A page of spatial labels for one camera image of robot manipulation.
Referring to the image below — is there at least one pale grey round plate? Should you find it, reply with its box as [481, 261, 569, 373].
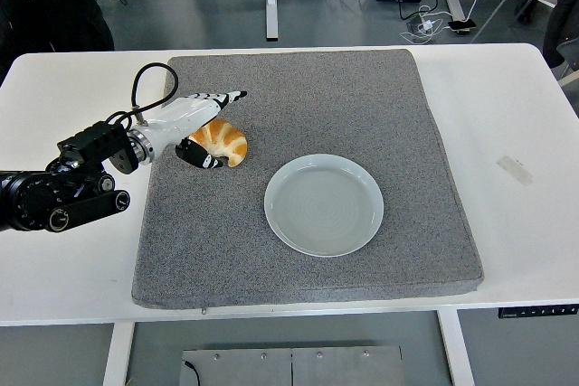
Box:
[263, 153, 385, 259]

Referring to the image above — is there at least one grey fabric mat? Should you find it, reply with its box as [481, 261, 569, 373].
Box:
[130, 48, 484, 311]

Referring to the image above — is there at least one black smartphone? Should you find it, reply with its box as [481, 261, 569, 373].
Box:
[447, 18, 478, 37]

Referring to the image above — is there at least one black table control panel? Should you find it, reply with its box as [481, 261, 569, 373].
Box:
[498, 303, 579, 319]

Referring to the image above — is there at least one clear tape piece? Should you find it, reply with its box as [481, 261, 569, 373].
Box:
[496, 155, 534, 187]

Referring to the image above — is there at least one thin black cable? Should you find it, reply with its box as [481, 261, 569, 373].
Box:
[182, 360, 203, 386]

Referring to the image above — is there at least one person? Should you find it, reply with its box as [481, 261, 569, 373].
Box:
[0, 0, 116, 58]

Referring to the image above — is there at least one grey metal plate with screws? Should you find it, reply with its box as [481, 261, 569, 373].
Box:
[181, 344, 404, 386]

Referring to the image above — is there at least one white charger with cable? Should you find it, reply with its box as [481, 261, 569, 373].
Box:
[400, 5, 447, 46]

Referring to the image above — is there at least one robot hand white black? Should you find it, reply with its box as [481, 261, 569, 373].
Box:
[135, 89, 249, 171]

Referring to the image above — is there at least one orange croissant bread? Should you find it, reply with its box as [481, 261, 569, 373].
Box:
[187, 118, 249, 168]

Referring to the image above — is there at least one white table leg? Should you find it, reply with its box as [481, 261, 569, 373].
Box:
[102, 322, 136, 386]
[436, 308, 476, 386]

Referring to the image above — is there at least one dark jacket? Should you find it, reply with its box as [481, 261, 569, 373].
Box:
[541, 0, 579, 71]

